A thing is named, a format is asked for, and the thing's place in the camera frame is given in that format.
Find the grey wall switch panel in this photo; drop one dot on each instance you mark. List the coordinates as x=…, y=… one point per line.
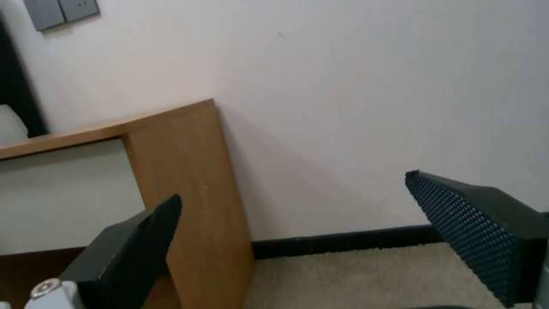
x=60, y=13

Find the black skirting board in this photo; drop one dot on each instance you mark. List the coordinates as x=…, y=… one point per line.
x=343, y=239

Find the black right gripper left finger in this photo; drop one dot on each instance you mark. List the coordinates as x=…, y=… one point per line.
x=124, y=248

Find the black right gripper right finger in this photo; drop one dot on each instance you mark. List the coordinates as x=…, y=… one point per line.
x=480, y=231

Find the wooden desk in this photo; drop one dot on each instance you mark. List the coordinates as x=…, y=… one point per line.
x=184, y=180

